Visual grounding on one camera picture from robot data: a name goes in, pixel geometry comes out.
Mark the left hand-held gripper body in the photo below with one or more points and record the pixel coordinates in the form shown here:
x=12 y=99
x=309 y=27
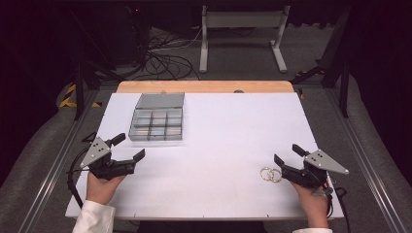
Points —
x=97 y=152

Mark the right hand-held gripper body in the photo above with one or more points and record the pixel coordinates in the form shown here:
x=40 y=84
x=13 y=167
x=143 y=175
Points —
x=324 y=163

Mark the grey compartment storage box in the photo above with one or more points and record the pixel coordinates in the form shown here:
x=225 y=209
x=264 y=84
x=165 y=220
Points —
x=158 y=121

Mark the person's left hand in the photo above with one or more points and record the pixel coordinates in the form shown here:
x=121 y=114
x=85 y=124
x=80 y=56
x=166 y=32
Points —
x=100 y=189

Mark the person's right hand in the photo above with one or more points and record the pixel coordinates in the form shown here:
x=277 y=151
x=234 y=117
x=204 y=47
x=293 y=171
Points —
x=314 y=200

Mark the yellow black hazard tape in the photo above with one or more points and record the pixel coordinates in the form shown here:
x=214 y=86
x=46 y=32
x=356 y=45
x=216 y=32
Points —
x=68 y=97

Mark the black tripod stand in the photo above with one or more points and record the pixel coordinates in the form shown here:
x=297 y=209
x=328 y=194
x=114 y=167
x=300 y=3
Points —
x=78 y=84
x=333 y=61

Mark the dark equipment case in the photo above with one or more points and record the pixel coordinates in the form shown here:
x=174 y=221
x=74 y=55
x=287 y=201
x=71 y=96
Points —
x=129 y=35

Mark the white metal stand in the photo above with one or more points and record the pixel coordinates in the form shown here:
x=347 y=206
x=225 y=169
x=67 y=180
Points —
x=243 y=19

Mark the aluminium floor rail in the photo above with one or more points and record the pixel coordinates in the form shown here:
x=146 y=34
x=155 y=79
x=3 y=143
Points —
x=61 y=161
x=366 y=161

